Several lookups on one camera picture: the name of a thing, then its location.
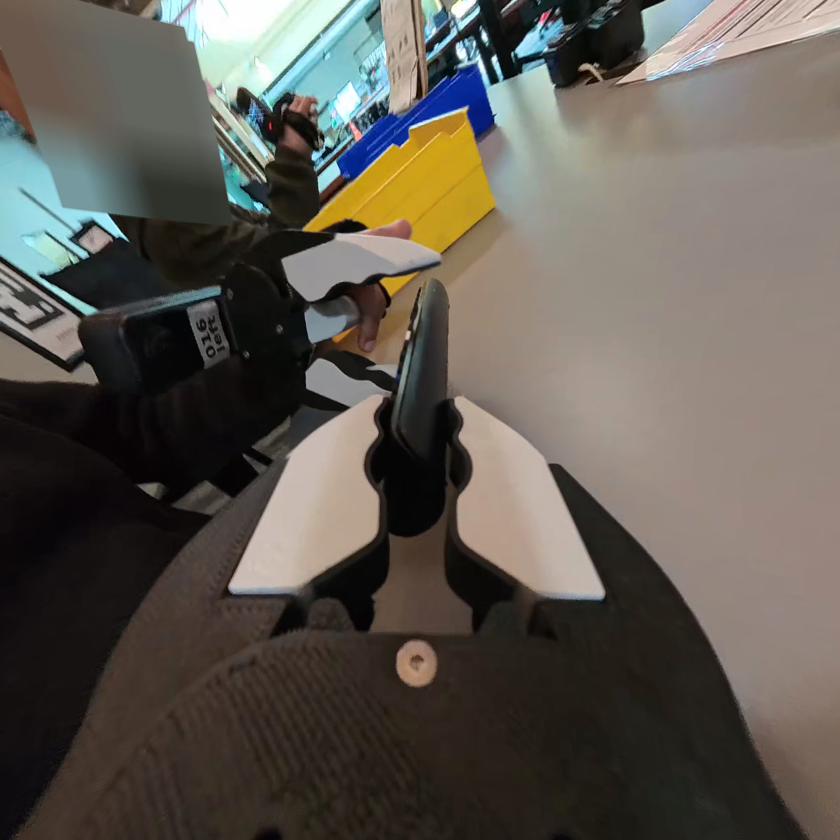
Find small framed sign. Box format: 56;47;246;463
71;221;117;255

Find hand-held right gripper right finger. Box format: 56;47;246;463
446;395;607;602

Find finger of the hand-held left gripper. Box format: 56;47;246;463
304;351;399;413
257;230;443;303

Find person's left forearm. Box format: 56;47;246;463
0;366;311;488

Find yellow plastic bins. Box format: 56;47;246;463
302;107;497;343

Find printed cardboard sign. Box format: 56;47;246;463
379;0;430;117

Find printed paper sheet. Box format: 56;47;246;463
616;0;840;88

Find person's left hand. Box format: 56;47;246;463
348;218;414;353

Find black battery charger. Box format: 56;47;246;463
546;31;596;88
586;0;645;71

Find black remote control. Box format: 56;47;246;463
390;277;452;537

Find black metal post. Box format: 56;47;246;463
478;0;521;81

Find dark cloth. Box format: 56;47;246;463
41;238;173;311

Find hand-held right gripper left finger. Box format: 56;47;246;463
227;394;389;601

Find framed marker sign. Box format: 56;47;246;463
0;255;88;373

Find blue plastic bin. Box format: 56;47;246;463
336;61;497;182

